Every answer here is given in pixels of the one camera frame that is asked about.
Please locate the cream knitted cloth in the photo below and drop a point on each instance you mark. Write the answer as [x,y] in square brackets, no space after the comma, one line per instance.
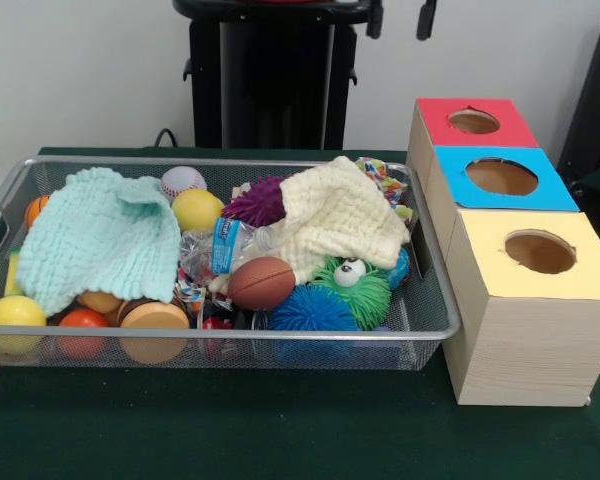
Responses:
[340,215]

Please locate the clear plastic bottle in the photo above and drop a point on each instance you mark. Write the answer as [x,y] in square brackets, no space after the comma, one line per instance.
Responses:
[225,245]

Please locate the silver mesh bin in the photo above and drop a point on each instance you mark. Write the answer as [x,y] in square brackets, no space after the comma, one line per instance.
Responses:
[220,331]

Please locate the wooden three-hole box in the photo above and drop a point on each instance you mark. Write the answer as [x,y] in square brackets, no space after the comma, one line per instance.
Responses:
[530,350]

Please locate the brown toy football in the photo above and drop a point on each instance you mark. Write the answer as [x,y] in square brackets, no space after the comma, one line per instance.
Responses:
[260,285]

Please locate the purple spiky ball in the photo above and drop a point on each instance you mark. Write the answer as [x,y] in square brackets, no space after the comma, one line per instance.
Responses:
[255,200]

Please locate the blue spiky ball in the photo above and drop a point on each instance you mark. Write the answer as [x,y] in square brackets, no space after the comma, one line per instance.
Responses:
[310,312]

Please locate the green spiky toy with eyes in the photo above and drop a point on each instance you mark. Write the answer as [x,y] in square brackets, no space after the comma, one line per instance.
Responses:
[365,300]

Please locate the yellow ball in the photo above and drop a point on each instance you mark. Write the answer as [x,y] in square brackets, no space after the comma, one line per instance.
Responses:
[12,315]
[195,210]

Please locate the white baseball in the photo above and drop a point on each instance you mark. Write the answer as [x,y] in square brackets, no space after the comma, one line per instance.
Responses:
[180,181]

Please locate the mint green knitted cloth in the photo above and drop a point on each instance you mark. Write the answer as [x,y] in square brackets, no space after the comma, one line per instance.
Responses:
[95,240]

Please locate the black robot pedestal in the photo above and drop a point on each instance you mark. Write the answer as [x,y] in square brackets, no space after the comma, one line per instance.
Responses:
[342,100]

